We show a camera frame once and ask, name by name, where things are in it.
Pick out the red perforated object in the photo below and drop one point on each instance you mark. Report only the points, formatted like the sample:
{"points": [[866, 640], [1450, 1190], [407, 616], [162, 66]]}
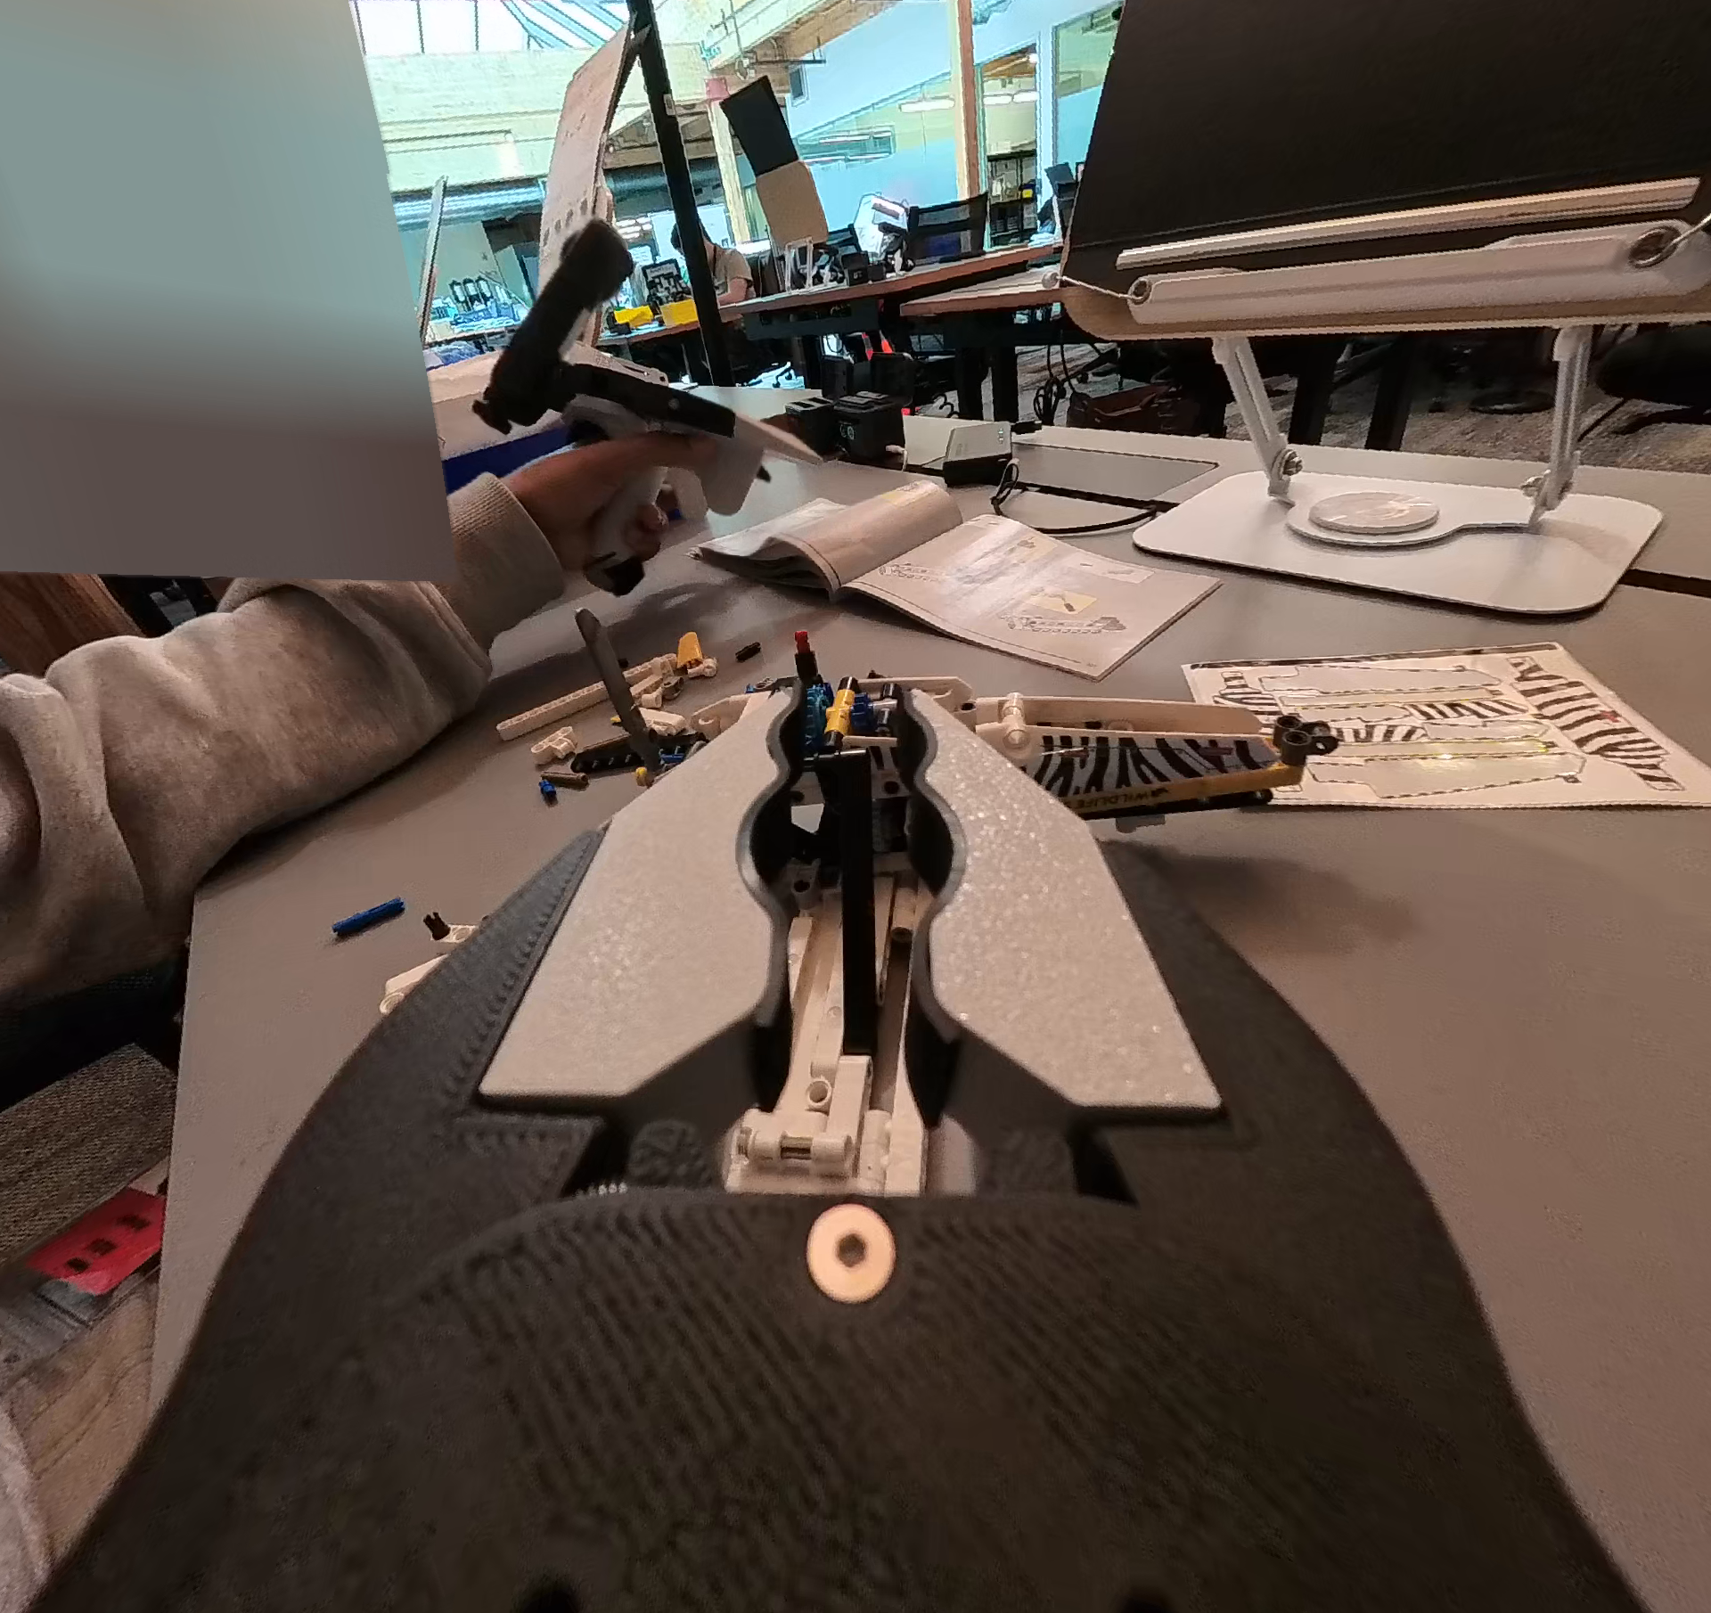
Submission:
{"points": [[93, 1239]]}

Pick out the white printed board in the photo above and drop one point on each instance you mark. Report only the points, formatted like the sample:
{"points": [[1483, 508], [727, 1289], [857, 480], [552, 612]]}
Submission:
{"points": [[582, 157]]}

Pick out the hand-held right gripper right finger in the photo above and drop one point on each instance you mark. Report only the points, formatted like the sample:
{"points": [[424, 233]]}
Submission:
{"points": [[1043, 958]]}

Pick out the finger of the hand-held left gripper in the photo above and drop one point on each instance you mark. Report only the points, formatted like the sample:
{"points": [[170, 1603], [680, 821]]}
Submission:
{"points": [[729, 480], [749, 434]]}

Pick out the white lego connector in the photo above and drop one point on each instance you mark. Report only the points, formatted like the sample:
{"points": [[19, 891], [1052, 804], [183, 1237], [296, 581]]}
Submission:
{"points": [[554, 744]]}

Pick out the lego instruction booklet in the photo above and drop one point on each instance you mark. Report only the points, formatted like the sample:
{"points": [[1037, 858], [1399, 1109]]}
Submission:
{"points": [[1043, 598]]}

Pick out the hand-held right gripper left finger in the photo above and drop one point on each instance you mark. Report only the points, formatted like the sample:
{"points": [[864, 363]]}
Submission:
{"points": [[641, 958]]}

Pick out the black and tan board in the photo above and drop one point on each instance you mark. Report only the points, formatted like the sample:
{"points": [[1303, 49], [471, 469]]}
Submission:
{"points": [[775, 157]]}

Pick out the black tablet in tan case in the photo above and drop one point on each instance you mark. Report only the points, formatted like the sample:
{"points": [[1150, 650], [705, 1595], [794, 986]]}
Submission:
{"points": [[1336, 62]]}

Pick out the white lego panel piece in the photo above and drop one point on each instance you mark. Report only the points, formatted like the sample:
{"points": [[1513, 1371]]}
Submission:
{"points": [[428, 966]]}

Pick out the black charger box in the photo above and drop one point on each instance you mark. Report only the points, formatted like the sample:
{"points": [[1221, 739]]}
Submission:
{"points": [[870, 425]]}

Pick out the yellow lego panel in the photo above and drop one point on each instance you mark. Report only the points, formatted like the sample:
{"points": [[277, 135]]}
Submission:
{"points": [[693, 655]]}

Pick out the blue lego pin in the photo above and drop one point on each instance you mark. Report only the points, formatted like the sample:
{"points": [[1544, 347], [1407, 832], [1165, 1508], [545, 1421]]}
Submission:
{"points": [[368, 917]]}

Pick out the long white lego beam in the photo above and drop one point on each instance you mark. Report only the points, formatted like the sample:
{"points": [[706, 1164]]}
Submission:
{"points": [[575, 702]]}

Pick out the zebra sticker sheet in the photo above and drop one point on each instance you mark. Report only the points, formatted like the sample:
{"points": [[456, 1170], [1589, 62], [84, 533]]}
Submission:
{"points": [[1470, 718]]}

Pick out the zebra striped lego helicopter model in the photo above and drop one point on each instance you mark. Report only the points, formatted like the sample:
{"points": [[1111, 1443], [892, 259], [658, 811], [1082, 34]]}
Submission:
{"points": [[1136, 757]]}

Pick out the long brown office table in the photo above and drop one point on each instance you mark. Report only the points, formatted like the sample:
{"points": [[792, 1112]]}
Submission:
{"points": [[937, 270]]}

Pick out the person's left hand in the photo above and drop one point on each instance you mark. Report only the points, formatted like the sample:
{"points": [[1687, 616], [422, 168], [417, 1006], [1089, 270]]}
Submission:
{"points": [[562, 510]]}

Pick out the person's left forearm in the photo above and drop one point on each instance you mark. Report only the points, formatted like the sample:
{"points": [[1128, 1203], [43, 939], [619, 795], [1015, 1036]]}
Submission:
{"points": [[268, 705]]}

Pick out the silver tablet stand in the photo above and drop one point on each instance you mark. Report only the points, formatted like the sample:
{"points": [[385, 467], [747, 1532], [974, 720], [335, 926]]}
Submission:
{"points": [[1403, 544]]}

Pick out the blue storage bin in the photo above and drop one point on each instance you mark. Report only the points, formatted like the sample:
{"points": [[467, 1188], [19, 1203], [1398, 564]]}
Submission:
{"points": [[502, 458]]}

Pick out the black metal pole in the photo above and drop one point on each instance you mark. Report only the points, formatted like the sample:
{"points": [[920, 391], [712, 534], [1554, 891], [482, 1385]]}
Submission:
{"points": [[662, 103]]}

